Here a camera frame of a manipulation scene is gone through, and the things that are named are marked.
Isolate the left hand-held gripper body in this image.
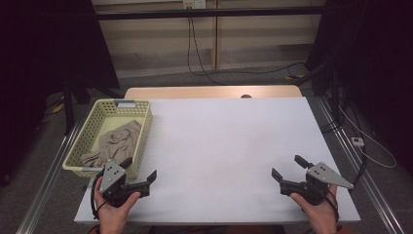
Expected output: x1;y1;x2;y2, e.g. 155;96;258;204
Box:
98;158;151;208

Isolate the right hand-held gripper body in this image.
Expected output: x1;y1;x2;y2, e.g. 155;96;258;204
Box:
279;161;355;207

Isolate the beige cloth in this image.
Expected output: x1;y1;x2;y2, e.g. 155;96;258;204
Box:
80;119;143;169

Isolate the pale yellow perforated plastic basket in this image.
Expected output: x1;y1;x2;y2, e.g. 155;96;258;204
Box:
61;98;154;180

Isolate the person's left hand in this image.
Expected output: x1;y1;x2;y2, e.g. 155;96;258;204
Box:
94;176;142;234

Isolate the person's right hand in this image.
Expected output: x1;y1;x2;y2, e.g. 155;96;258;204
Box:
289;185;339;234

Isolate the white board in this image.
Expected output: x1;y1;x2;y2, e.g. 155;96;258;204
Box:
73;97;361;226

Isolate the black metal stand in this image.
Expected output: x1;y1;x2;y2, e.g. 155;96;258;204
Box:
311;60;346;129
61;77;115;137

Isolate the light wooden table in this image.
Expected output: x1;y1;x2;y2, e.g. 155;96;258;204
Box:
124;85;303;100

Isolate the dark curtain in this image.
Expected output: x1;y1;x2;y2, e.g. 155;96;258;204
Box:
0;0;121;187
304;0;413;178

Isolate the black horizontal bar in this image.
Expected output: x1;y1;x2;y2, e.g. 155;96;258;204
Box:
94;6;326;21

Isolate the left hand-held gripper black cable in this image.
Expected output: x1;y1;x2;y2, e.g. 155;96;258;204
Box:
90;169;109;221

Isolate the hand-held gripper black cable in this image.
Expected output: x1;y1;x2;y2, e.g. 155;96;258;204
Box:
90;169;109;221
324;190;341;222

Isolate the right hand-held gripper black cable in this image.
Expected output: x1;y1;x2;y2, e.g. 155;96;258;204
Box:
324;190;341;222

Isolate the metal floor rail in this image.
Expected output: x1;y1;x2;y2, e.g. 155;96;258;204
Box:
15;119;86;234
316;97;406;234

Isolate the black floor cable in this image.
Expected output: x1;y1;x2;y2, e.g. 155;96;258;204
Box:
352;145;368;188

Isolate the white cable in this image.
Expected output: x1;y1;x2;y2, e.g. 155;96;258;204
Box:
338;106;397;170

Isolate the black cable from wall socket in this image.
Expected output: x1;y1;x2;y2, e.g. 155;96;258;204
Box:
186;16;306;86

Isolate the white wall socket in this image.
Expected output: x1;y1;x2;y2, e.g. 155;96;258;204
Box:
182;0;207;10

